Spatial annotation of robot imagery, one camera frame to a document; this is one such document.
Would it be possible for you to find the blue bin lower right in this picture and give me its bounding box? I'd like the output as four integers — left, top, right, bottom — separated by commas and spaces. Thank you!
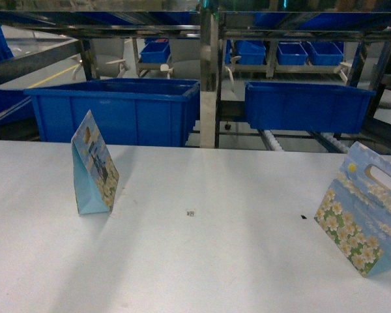
244, 82, 375, 134

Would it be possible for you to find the blue bin lower left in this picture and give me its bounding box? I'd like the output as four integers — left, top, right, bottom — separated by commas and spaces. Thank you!
24, 78, 200, 147

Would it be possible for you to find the steel flow rack frame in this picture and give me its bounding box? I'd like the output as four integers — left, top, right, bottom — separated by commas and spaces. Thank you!
0, 1, 391, 148

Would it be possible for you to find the blue bin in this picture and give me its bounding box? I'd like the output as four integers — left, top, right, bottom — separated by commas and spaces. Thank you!
244, 82, 375, 134
24, 78, 200, 147

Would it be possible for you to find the flower gift bag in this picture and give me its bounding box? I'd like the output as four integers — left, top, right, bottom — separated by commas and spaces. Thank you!
71, 111, 119, 215
314, 142, 391, 277

